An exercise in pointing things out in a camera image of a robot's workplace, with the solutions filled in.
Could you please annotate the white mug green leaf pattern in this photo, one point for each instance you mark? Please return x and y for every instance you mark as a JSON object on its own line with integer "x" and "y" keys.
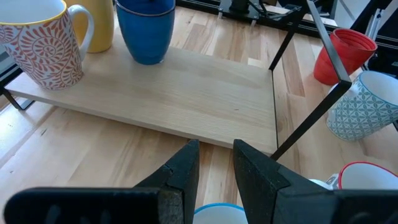
{"x": 360, "y": 112}

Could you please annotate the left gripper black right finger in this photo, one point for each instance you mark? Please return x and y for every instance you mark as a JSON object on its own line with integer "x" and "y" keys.
{"x": 280, "y": 202}

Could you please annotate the white mug blue rim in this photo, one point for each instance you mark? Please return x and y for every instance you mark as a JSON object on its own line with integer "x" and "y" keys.
{"x": 219, "y": 216}

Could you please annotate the black table frame rail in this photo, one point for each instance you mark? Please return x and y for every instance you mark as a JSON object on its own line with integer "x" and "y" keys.
{"x": 273, "y": 22}

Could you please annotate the black frame structure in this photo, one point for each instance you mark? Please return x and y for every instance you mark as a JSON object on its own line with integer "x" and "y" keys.
{"x": 388, "y": 28}

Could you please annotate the white mug orange floral pattern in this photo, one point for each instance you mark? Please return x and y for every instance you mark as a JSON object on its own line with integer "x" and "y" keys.
{"x": 46, "y": 53}

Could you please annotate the grey diamond mug red rim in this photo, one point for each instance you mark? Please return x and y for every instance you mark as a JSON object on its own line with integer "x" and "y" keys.
{"x": 367, "y": 177}

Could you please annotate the red ribbed cup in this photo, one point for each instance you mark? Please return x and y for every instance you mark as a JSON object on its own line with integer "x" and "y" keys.
{"x": 339, "y": 59}

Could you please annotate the yellow mug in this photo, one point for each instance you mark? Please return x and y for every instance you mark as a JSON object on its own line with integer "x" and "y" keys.
{"x": 101, "y": 28}

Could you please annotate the black metal rack wooden shelf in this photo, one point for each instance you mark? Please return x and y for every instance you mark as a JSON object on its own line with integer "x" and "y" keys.
{"x": 186, "y": 93}

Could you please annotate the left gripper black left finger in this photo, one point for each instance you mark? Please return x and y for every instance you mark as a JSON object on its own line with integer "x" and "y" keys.
{"x": 124, "y": 205}

